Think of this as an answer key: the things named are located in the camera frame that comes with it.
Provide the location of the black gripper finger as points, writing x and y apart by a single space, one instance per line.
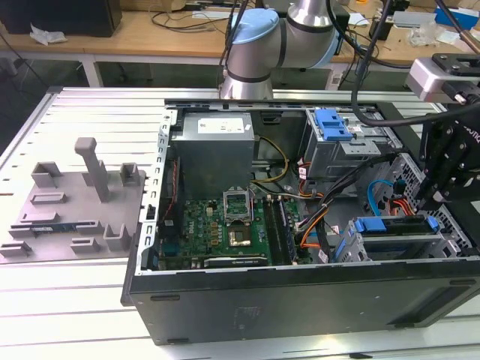
442 150
467 193

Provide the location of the green motherboard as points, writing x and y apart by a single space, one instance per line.
202 225

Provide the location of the metal disk bay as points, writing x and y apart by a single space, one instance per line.
397 247

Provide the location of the clear plastic bag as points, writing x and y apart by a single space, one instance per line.
47 34

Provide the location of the blue cardboard box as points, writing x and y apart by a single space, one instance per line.
459 17

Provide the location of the installed RAM stick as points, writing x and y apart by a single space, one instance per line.
287 232

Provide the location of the metal drive cage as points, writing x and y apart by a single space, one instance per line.
337 157

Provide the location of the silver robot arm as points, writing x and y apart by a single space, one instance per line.
262 45

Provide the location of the RAM stick in rack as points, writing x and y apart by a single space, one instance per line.
52 229

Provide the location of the black RAM slot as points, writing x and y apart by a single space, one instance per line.
270 228

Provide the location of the crumpled plastic wrapping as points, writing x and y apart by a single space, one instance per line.
427 35

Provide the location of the black PC case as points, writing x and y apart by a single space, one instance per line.
262 300

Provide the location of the CPU socket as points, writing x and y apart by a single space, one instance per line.
240 237

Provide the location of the grey parts rack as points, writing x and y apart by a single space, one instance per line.
75 210

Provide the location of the wooden desk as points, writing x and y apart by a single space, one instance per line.
131 37

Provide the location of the blue drive latch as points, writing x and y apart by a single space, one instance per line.
332 125

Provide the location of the silver flat box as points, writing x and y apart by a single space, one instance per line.
412 18

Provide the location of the black graphics card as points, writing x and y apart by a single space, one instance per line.
236 261

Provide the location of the large black box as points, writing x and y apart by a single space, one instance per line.
60 17

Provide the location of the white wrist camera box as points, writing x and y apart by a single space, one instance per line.
427 80

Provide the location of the grey power supply unit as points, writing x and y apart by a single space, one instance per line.
213 150

